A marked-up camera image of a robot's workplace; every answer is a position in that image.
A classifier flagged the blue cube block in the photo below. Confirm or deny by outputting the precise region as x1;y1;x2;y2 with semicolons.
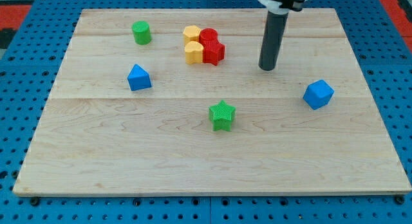
303;79;335;110

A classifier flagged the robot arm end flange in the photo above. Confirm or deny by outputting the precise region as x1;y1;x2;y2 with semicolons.
258;0;308;15

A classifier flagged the green star block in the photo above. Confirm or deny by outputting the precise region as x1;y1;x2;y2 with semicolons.
209;100;236;131

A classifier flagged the red star block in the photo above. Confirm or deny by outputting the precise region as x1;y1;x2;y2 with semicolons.
203;41;225;66

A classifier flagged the wooden board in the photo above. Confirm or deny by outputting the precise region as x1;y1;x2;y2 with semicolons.
14;8;411;197

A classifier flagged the yellow heart block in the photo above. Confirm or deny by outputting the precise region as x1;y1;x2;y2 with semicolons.
184;41;204;64

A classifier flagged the red cylinder block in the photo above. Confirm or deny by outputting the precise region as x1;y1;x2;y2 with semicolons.
199;28;218;46

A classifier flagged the blue triangle block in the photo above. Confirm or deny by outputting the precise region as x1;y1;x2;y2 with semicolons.
127;64;152;91

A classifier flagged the yellow hexagon block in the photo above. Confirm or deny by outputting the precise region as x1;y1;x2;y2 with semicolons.
183;25;201;46

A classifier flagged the green cylinder block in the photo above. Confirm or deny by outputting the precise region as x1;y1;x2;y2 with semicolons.
131;21;152;45

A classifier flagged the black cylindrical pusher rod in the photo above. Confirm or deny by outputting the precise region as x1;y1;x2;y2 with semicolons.
259;12;288;71

